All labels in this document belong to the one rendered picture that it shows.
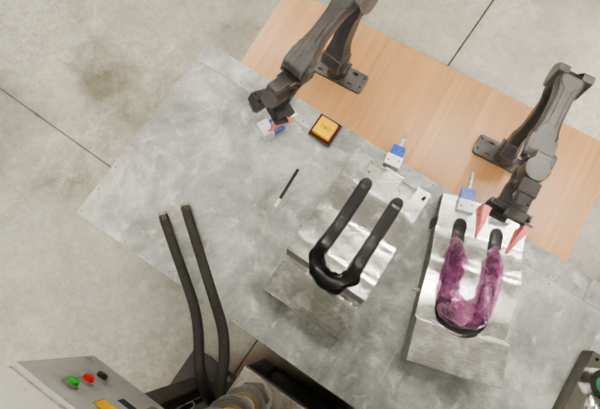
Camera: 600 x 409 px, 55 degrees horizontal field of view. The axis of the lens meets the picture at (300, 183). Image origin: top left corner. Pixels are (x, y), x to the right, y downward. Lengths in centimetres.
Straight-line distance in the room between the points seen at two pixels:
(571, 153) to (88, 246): 199
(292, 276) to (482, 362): 57
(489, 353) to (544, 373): 22
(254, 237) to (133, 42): 153
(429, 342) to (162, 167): 96
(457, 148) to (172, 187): 91
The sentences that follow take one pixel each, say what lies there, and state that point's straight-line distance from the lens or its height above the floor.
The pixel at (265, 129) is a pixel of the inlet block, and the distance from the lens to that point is 181.
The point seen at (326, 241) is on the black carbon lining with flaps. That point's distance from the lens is 165.
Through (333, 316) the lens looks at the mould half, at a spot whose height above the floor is 86.
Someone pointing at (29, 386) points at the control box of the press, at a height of 147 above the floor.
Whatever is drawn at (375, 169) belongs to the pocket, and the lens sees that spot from 177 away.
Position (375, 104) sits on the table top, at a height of 80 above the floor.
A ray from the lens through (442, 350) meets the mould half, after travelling 168.
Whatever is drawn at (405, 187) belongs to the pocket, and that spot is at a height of 86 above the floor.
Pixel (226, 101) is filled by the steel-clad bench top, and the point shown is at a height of 80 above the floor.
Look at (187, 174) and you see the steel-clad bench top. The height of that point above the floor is 80.
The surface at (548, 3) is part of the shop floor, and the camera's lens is 323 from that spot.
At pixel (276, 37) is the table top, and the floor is 80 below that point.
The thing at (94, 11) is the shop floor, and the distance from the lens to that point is 319.
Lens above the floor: 255
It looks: 75 degrees down
